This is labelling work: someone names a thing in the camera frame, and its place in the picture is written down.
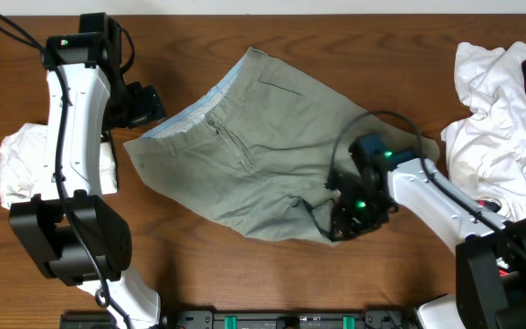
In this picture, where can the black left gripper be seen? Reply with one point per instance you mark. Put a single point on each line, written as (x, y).
(144, 106)

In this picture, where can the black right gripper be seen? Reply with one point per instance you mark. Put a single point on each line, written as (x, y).
(342, 218)

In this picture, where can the khaki green shorts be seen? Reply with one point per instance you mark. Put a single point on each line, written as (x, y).
(255, 152)

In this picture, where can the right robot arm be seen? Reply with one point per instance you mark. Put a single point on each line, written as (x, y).
(489, 250)

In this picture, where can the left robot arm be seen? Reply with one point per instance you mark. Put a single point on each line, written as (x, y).
(67, 229)

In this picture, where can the folded white cloth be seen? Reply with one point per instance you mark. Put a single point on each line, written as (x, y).
(21, 157)

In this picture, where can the red and navy garment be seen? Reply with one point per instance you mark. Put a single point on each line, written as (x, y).
(492, 206)

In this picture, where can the crumpled white shirt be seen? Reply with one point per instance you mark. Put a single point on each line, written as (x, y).
(486, 152)

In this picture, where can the black mounting rail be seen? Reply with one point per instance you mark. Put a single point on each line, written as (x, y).
(204, 319)

